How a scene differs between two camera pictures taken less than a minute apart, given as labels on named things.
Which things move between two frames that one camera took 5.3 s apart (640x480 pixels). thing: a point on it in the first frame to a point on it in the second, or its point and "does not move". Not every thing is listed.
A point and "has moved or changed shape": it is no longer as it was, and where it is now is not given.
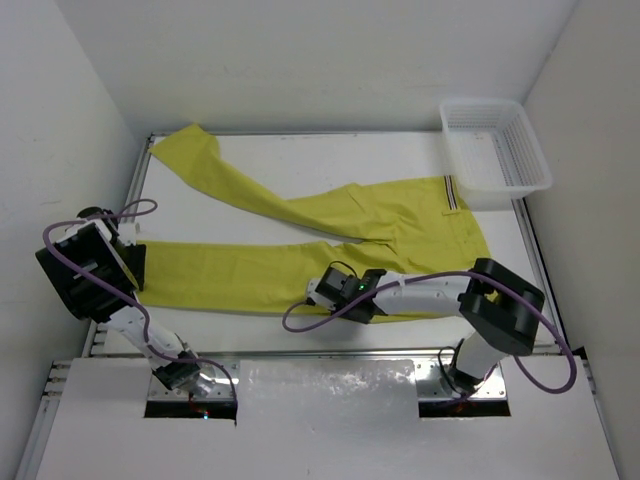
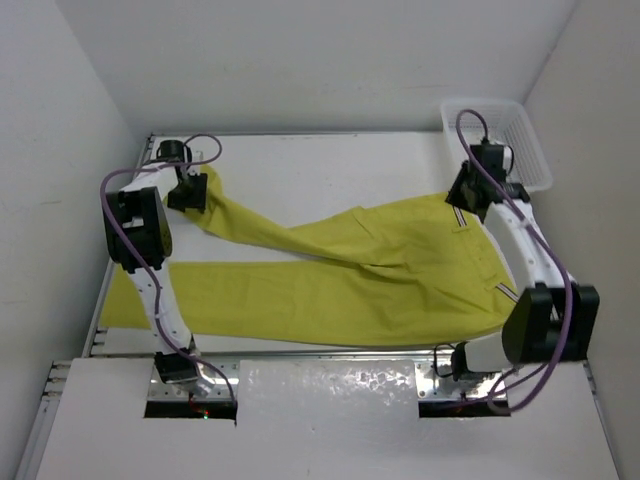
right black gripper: (355, 318) to (456, 198)
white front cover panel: (320, 420) does not move
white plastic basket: (494, 153) does not move
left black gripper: (135, 264) to (195, 201)
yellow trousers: (414, 231) has moved or changed shape
